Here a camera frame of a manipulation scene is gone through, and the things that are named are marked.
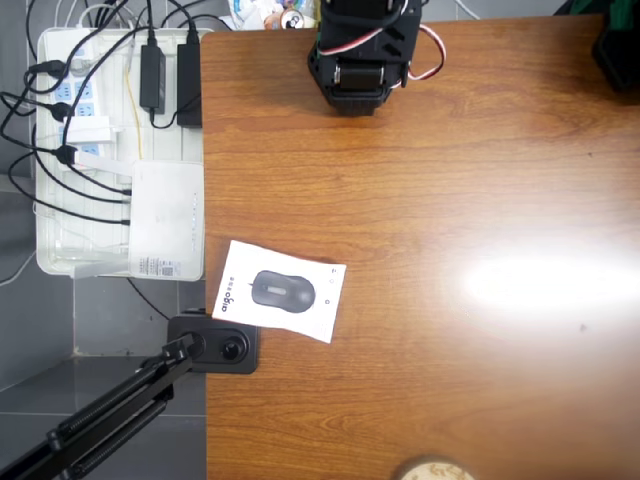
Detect black stand clamp base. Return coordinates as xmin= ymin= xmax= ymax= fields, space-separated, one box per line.
xmin=166 ymin=313 xmax=261 ymax=375

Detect thin yellow cable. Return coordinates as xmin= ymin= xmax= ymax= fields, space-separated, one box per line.
xmin=124 ymin=69 xmax=146 ymax=161

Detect printed plastic bag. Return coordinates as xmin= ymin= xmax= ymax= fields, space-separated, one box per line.
xmin=227 ymin=0 xmax=321 ymax=31

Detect wide black power adapter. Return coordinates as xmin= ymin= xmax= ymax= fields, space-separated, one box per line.
xmin=176 ymin=43 xmax=203 ymax=128

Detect black floor cable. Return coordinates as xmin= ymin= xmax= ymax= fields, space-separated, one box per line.
xmin=127 ymin=277 xmax=172 ymax=322

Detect green table clamp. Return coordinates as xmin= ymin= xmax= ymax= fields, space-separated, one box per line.
xmin=552 ymin=0 xmax=610 ymax=17

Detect white power strip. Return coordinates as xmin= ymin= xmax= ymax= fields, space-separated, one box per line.
xmin=49 ymin=34 xmax=104 ymax=161

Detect white charger plug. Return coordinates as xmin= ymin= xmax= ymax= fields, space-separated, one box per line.
xmin=66 ymin=115 xmax=112 ymax=145

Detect white plastic tray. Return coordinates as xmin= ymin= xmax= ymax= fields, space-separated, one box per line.
xmin=35 ymin=27 xmax=206 ymax=279

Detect red white servo cable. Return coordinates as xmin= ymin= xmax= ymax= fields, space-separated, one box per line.
xmin=318 ymin=22 xmax=448 ymax=84

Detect round wooden coaster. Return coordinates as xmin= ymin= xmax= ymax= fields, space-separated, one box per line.
xmin=394 ymin=453 xmax=476 ymax=480

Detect black perforated arm base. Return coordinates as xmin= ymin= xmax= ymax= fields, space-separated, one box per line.
xmin=591 ymin=18 xmax=640 ymax=95

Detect white router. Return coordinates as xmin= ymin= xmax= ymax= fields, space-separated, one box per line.
xmin=74 ymin=152 xmax=206 ymax=282

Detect orange white mouse box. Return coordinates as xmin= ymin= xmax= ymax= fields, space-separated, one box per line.
xmin=211 ymin=239 xmax=348 ymax=345

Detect slim black power adapter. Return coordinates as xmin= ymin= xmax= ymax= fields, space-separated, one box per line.
xmin=138 ymin=43 xmax=168 ymax=112

